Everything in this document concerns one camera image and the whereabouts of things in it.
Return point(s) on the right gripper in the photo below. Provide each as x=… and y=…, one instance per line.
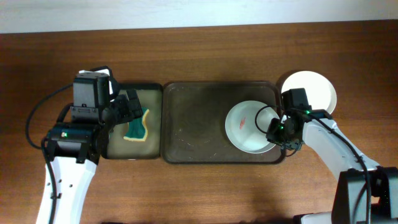
x=272, y=136

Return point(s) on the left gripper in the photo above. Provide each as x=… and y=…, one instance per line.
x=125, y=106

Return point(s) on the pale green plate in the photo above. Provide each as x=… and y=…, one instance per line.
x=241, y=128

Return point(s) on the white plate bottom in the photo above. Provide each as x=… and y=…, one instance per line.
x=320, y=92

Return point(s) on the green yellow sponge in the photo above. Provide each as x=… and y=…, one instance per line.
x=137, y=129

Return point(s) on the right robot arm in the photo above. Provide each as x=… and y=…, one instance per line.
x=366, y=191

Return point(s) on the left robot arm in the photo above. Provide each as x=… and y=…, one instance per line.
x=80, y=136

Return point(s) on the small black tray with water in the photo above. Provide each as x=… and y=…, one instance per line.
x=150, y=97

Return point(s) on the large brown serving tray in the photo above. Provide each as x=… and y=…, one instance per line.
x=193, y=117

